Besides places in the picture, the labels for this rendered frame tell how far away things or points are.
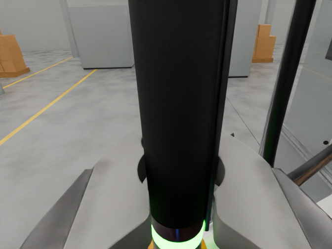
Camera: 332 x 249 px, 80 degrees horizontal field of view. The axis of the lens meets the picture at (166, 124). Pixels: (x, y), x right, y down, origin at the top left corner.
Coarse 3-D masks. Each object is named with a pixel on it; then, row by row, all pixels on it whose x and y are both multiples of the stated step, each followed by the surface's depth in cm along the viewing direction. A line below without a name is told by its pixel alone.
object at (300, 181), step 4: (328, 156) 27; (324, 160) 27; (328, 160) 27; (320, 164) 26; (324, 164) 26; (312, 168) 25; (316, 168) 26; (320, 168) 26; (308, 172) 25; (312, 172) 25; (316, 172) 26; (304, 176) 24; (308, 176) 24; (296, 180) 24; (300, 180) 24; (304, 180) 24; (300, 184) 24
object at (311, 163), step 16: (304, 0) 11; (304, 16) 11; (304, 32) 12; (288, 48) 12; (288, 64) 13; (288, 80) 13; (288, 96) 14; (272, 112) 14; (272, 128) 15; (272, 144) 16; (272, 160) 16; (320, 160) 25
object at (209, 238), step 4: (208, 236) 18; (212, 236) 18; (204, 240) 18; (208, 240) 17; (212, 240) 17; (208, 244) 17; (212, 244) 17; (208, 248) 17; (212, 248) 17; (216, 248) 17
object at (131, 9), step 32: (128, 0) 7; (160, 0) 6; (192, 0) 6; (160, 32) 6; (192, 32) 6; (160, 64) 7; (192, 64) 6; (160, 96) 7; (192, 96) 7; (160, 128) 8; (192, 128) 8; (160, 160) 9; (192, 160) 8; (160, 192) 10; (192, 192) 9; (192, 224) 11
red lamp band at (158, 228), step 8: (152, 216) 11; (152, 224) 12; (160, 224) 11; (200, 224) 11; (160, 232) 11; (168, 232) 11; (176, 232) 11; (184, 232) 11; (192, 232) 11; (176, 240) 11; (184, 240) 11
